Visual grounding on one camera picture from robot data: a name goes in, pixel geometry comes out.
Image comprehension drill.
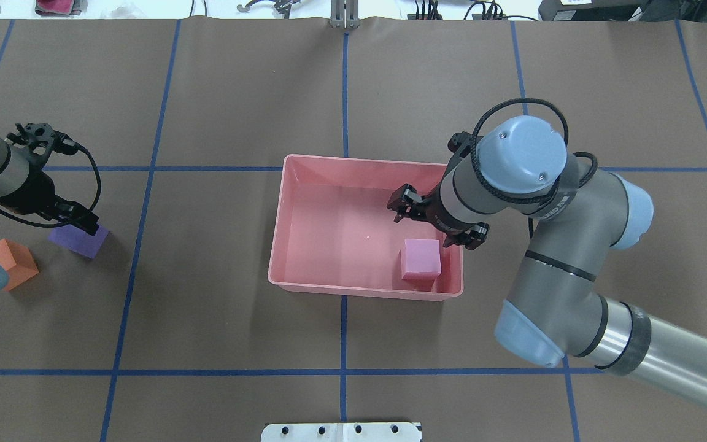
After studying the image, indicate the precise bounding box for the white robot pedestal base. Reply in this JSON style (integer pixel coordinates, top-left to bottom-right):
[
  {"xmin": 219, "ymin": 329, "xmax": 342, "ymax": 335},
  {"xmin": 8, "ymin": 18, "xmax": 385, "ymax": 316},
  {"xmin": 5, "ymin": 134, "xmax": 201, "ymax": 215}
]
[{"xmin": 260, "ymin": 422, "xmax": 423, "ymax": 441}]

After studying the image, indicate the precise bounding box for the light pink foam block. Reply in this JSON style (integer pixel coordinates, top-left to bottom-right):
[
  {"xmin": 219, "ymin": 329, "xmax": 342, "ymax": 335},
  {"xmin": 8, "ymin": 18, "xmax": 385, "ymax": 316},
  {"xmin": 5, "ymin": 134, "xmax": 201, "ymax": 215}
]
[{"xmin": 400, "ymin": 239, "xmax": 442, "ymax": 281}]

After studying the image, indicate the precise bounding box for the purple foam block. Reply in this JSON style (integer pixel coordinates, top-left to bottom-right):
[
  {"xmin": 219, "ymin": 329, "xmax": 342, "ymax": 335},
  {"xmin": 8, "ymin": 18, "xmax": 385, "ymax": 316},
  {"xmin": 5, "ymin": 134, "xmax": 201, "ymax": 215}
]
[{"xmin": 48, "ymin": 225, "xmax": 110, "ymax": 258}]

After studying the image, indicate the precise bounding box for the pink plastic bin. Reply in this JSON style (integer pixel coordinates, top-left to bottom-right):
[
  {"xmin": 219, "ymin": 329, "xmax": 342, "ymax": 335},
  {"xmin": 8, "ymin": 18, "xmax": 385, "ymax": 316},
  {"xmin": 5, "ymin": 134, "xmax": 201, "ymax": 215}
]
[{"xmin": 268, "ymin": 154, "xmax": 464, "ymax": 301}]

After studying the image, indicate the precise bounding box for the grey pink cloth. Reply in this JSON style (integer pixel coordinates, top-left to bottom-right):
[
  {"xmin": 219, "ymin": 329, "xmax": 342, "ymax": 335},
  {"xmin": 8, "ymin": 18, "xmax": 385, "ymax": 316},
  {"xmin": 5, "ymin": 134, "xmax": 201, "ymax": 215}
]
[{"xmin": 34, "ymin": 0, "xmax": 88, "ymax": 18}]

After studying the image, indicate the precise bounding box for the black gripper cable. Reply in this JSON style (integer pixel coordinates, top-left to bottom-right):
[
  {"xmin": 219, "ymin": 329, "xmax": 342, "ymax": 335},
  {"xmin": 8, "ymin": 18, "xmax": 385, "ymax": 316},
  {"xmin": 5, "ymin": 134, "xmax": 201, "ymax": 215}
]
[
  {"xmin": 470, "ymin": 98, "xmax": 600, "ymax": 237},
  {"xmin": 0, "ymin": 141, "xmax": 102, "ymax": 229}
]

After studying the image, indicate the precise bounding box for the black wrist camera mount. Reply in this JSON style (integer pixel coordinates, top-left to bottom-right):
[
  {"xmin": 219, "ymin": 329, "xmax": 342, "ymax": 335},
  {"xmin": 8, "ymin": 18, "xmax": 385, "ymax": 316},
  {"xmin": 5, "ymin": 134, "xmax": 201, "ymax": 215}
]
[{"xmin": 447, "ymin": 131, "xmax": 479, "ymax": 158}]

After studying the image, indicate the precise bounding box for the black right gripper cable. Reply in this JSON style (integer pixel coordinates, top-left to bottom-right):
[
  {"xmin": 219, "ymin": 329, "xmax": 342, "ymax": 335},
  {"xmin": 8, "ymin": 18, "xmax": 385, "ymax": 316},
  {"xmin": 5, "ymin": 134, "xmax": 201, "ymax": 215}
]
[{"xmin": 470, "ymin": 98, "xmax": 600, "ymax": 237}]

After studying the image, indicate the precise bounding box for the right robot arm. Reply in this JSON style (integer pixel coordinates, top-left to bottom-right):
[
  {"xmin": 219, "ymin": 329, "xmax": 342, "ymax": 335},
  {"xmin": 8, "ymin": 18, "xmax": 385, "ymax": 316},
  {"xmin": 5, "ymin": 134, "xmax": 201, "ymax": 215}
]
[{"xmin": 387, "ymin": 117, "xmax": 707, "ymax": 408}]

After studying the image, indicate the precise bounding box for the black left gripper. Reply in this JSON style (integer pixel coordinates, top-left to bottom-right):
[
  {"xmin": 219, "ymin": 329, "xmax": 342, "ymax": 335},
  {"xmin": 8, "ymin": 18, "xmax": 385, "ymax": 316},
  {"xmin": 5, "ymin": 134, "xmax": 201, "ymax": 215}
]
[{"xmin": 34, "ymin": 194, "xmax": 100, "ymax": 236}]

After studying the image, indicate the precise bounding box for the orange foam block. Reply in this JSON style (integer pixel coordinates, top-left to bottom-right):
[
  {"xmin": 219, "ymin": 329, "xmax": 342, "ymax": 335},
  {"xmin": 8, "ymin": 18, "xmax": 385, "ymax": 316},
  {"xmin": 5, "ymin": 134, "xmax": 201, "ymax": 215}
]
[{"xmin": 0, "ymin": 239, "xmax": 40, "ymax": 292}]

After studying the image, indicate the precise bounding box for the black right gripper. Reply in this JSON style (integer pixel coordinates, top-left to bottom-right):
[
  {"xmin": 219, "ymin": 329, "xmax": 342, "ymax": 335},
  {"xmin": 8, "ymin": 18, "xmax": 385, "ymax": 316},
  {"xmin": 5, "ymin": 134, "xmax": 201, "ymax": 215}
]
[{"xmin": 387, "ymin": 184, "xmax": 489, "ymax": 250}]

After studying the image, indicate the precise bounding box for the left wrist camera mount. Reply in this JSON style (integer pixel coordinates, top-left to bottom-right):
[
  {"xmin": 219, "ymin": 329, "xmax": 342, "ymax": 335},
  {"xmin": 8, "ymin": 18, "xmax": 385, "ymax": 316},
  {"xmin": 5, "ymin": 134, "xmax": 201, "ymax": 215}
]
[{"xmin": 4, "ymin": 123, "xmax": 81, "ymax": 168}]

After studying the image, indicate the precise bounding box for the aluminium frame post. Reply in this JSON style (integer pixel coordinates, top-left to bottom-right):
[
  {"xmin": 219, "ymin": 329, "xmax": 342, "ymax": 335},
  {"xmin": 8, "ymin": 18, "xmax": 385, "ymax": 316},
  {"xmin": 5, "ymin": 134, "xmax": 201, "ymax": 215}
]
[{"xmin": 329, "ymin": 0, "xmax": 361, "ymax": 31}]

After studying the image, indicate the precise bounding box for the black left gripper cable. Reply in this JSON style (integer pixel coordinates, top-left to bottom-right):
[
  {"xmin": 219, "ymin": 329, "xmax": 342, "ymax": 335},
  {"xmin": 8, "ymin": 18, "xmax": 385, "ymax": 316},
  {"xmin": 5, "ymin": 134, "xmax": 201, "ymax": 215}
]
[{"xmin": 0, "ymin": 141, "xmax": 102, "ymax": 229}]

